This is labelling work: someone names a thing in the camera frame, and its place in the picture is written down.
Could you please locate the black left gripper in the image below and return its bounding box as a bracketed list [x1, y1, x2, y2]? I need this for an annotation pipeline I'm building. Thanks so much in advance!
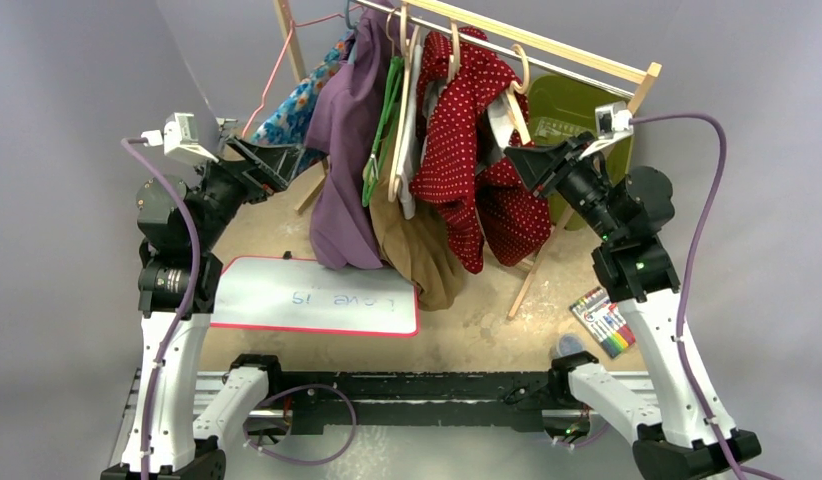
[190, 134, 303, 251]

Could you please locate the red polka dot garment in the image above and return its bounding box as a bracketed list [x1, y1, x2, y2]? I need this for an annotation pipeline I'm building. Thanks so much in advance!
[410, 32, 516, 274]

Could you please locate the white garment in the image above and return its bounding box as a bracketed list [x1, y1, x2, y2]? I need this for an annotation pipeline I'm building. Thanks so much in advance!
[389, 37, 423, 220]

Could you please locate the red polka dot skirt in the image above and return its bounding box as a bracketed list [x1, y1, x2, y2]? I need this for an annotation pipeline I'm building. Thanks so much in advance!
[475, 91, 552, 267]

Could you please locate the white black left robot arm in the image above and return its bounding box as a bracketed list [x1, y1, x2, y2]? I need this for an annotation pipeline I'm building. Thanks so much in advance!
[102, 131, 285, 479]

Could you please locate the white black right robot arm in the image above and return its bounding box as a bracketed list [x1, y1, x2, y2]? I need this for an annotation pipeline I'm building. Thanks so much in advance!
[505, 133, 762, 479]

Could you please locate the green plastic hanger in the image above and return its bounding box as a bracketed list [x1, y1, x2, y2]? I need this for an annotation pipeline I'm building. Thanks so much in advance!
[361, 56, 405, 208]

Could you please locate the blue floral garment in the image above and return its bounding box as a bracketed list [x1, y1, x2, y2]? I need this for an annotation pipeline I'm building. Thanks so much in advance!
[250, 30, 354, 146]

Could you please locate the green plastic bin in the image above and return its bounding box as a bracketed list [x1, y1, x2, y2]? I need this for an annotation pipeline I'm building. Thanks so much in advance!
[527, 74, 634, 231]

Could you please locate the purple garment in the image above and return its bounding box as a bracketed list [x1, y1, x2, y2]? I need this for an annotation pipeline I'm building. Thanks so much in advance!
[305, 1, 396, 270]

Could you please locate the pink-framed whiteboard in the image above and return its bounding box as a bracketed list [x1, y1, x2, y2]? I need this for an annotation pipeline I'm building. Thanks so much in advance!
[211, 256, 420, 338]

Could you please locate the wooden clothes rack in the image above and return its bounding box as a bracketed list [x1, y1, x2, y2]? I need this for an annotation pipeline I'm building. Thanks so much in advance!
[272, 1, 662, 321]

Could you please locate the tan garment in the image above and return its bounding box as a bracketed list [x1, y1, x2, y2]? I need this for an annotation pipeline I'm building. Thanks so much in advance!
[369, 136, 466, 311]

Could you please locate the marker pen pack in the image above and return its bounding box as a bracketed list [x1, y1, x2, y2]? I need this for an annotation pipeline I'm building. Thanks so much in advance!
[569, 287, 636, 359]

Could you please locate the small blue round lid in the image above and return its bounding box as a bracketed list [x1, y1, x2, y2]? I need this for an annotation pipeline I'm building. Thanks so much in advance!
[552, 333, 586, 359]

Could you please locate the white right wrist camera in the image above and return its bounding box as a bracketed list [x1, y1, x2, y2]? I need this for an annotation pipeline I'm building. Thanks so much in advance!
[580, 101, 634, 159]

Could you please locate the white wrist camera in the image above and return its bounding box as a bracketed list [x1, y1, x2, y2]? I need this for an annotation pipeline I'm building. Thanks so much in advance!
[580, 101, 634, 159]
[140, 112, 218, 167]

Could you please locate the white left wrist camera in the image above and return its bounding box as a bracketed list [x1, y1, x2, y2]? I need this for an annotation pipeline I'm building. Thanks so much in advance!
[140, 112, 218, 167]

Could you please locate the pink wire hanger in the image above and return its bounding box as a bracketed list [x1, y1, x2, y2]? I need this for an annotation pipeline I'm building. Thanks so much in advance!
[240, 0, 350, 137]

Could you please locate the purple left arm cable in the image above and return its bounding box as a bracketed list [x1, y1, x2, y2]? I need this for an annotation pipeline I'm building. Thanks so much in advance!
[121, 137, 204, 480]

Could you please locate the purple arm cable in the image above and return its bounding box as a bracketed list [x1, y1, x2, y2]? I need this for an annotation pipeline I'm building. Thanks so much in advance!
[121, 137, 204, 480]
[628, 112, 783, 480]

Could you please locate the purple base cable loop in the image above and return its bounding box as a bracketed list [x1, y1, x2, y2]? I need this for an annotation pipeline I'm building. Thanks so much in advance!
[243, 384, 358, 467]

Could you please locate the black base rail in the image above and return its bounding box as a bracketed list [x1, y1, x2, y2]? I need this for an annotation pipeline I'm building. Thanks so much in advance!
[230, 354, 591, 440]

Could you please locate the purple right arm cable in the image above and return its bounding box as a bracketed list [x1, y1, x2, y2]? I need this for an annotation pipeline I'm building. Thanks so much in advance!
[628, 112, 783, 480]

